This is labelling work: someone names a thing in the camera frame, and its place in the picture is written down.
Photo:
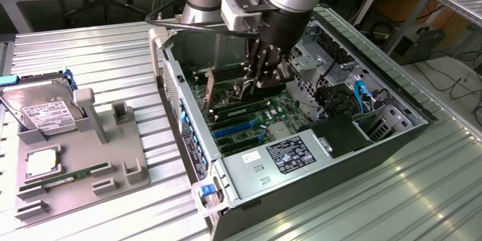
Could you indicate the silver disk bay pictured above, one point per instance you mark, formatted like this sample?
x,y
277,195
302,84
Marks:
x,y
309,63

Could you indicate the metal slat table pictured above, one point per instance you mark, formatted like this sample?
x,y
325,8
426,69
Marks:
x,y
460,1

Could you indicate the black expansion slot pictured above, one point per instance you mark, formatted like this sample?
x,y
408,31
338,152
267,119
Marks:
x,y
239,145

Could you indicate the silver chipset heat sink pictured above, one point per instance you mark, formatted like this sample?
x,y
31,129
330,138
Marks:
x,y
281,130

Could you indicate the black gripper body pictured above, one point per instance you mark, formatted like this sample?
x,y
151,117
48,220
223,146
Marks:
x,y
285,30

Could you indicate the silver hard disk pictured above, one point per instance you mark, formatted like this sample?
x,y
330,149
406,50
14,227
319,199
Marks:
x,y
42,105

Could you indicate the green installed RAM stick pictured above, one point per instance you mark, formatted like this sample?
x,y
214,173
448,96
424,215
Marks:
x,y
237,112

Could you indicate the green Dell motherboard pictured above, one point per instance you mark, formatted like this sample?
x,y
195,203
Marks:
x,y
278,108

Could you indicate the grey parts rack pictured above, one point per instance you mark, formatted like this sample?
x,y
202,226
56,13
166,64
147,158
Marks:
x,y
75,201

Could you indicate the blue disk carrier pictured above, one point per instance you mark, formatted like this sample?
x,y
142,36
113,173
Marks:
x,y
70,78

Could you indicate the green graphics card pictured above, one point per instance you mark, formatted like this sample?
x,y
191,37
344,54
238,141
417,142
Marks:
x,y
209,88

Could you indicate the blue case latch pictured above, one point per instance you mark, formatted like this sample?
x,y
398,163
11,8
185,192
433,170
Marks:
x,y
206,190

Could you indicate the black office chair base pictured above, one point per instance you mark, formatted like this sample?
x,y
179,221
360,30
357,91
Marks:
x,y
113,5

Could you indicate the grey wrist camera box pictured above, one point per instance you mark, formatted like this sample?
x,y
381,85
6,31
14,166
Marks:
x,y
235,16

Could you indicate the black plastic shroud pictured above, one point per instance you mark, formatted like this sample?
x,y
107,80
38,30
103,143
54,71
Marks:
x,y
336,136

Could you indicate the grey power supply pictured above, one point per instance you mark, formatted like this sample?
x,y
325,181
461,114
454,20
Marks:
x,y
259,173

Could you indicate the CPU with white top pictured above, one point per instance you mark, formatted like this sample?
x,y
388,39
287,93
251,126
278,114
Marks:
x,y
42,163

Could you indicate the black equipment box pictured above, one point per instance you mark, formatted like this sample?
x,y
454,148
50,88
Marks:
x,y
418,46

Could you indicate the blue expansion slot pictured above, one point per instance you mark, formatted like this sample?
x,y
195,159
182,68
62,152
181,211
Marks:
x,y
231,129

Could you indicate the black open PC case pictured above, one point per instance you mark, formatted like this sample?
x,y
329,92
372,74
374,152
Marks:
x,y
301,196

